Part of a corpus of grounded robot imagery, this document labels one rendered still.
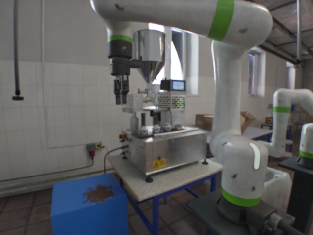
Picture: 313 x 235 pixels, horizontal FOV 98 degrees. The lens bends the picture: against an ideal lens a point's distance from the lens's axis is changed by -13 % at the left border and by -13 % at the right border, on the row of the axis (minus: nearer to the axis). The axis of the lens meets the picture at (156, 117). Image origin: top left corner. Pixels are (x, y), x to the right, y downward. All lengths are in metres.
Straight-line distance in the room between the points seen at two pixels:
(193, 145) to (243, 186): 0.80
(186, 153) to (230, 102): 0.71
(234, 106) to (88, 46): 2.34
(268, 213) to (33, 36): 2.78
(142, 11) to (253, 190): 0.60
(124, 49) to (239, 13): 0.37
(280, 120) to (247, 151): 0.95
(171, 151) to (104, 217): 0.67
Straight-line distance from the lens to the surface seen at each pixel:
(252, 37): 0.52
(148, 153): 1.04
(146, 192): 1.00
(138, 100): 1.22
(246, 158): 0.49
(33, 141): 2.61
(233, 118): 0.64
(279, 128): 1.43
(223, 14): 0.49
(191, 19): 0.48
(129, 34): 0.63
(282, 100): 1.40
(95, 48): 2.67
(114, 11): 0.52
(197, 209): 0.62
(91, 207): 1.22
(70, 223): 1.26
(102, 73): 2.59
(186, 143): 1.21
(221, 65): 0.64
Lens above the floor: 1.30
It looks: 7 degrees down
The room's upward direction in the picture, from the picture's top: straight up
